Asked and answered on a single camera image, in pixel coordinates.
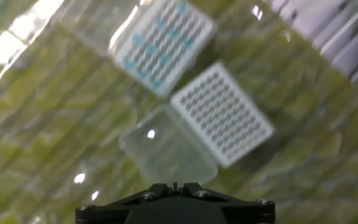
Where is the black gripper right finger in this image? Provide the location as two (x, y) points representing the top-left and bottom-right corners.
(178, 182), (276, 224)

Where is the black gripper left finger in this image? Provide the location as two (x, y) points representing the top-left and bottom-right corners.
(75, 182), (175, 224)

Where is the white pipette tip holder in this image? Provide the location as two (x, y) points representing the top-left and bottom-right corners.
(118, 60), (275, 187)
(57, 0), (218, 99)

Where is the green marble pattern mat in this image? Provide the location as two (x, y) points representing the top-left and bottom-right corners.
(0, 0), (358, 224)

